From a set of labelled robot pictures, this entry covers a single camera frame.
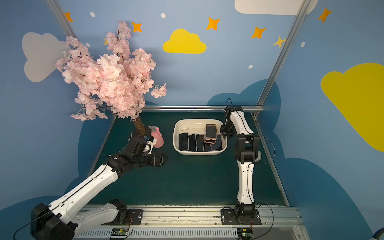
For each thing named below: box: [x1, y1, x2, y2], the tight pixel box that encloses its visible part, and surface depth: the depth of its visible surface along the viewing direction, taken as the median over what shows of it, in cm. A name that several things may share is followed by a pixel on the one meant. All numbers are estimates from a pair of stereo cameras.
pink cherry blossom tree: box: [56, 21, 167, 136], surface depth 67 cm
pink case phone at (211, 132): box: [205, 124, 217, 140], surface depth 108 cm
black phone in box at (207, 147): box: [204, 142, 212, 152], surface depth 100 cm
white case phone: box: [178, 132, 189, 151], surface depth 106 cm
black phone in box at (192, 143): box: [188, 133, 196, 152], surface depth 103 cm
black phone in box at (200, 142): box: [196, 134, 204, 152], surface depth 101 cm
